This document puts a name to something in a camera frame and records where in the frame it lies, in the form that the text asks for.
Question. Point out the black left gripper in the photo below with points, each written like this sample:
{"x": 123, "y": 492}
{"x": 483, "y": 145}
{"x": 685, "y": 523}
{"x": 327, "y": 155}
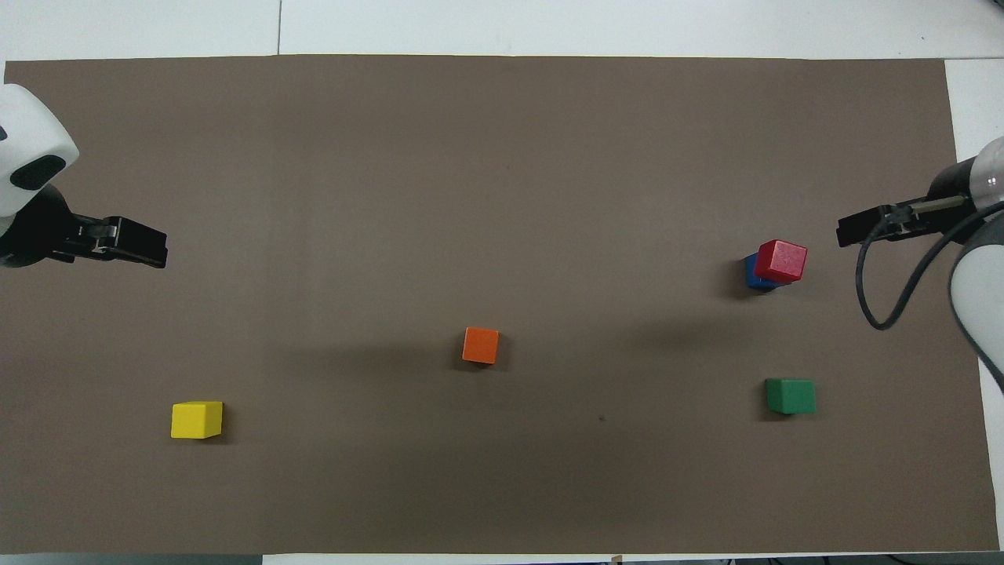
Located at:
{"x": 47, "y": 235}

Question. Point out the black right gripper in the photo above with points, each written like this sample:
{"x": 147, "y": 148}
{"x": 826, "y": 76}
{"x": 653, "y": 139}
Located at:
{"x": 925, "y": 216}

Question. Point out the green cube block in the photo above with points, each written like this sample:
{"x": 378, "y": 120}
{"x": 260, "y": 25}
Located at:
{"x": 791, "y": 396}

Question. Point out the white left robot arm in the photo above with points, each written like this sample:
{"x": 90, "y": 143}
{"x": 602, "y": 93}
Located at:
{"x": 23, "y": 145}

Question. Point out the red cube block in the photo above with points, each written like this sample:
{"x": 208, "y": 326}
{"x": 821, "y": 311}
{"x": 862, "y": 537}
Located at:
{"x": 781, "y": 260}

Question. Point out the orange cube block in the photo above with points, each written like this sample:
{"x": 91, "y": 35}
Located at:
{"x": 481, "y": 345}

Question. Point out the yellow cube block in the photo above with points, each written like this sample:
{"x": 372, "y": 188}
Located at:
{"x": 196, "y": 420}

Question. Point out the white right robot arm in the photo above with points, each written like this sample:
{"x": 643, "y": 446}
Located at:
{"x": 984, "y": 180}

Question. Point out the brown table mat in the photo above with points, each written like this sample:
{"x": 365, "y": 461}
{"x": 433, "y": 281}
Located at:
{"x": 502, "y": 196}

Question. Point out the blue cube block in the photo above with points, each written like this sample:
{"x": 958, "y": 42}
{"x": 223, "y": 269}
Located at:
{"x": 756, "y": 279}

